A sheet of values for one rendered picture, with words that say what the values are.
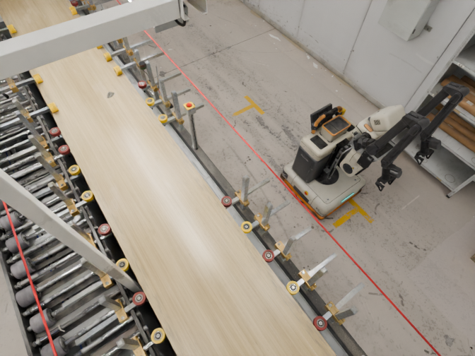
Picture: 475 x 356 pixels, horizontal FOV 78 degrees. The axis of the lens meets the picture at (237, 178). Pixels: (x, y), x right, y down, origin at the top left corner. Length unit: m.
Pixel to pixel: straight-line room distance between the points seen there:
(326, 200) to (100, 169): 2.06
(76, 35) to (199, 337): 1.64
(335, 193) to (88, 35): 2.69
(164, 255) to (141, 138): 1.04
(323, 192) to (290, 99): 1.63
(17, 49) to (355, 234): 3.06
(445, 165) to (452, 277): 1.25
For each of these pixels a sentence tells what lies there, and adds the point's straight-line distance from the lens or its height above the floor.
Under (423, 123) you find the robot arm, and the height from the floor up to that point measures 1.62.
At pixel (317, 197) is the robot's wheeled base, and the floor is 0.28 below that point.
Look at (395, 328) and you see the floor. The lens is 3.20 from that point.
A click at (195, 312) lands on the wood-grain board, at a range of 1.96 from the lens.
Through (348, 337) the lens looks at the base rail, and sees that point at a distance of 2.28.
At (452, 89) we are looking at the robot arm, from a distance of 2.33.
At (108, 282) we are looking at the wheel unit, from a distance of 2.17.
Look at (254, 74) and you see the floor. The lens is 4.55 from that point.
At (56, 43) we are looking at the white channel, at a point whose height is 2.45.
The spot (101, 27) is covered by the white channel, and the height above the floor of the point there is 2.45.
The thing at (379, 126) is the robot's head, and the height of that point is 1.30.
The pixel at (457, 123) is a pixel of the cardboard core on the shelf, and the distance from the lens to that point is 3.87.
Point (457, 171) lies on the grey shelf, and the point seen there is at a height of 0.14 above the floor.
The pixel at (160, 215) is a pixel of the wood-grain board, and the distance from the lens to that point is 2.18.
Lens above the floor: 2.84
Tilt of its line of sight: 58 degrees down
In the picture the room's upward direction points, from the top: 3 degrees clockwise
